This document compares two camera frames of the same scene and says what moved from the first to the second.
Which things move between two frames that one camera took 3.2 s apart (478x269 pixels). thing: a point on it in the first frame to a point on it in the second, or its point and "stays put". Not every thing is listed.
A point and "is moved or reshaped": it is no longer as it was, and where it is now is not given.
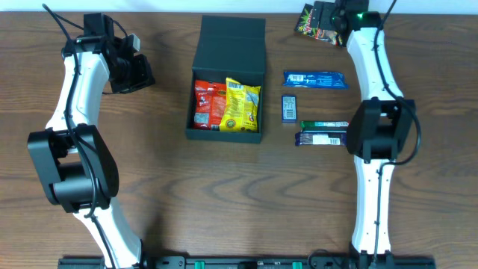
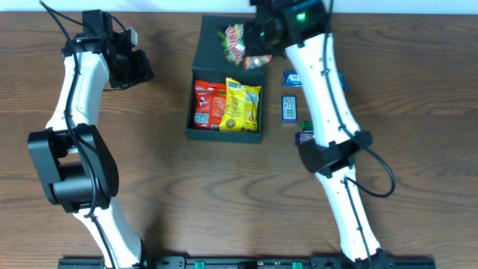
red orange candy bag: [210, 100] stays put
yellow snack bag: [242, 108] stays put
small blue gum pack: [289, 109] stays put
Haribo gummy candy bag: [304, 25] is moved or reshaped
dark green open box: [228, 47] stays put
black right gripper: [325, 15] to [252, 41]
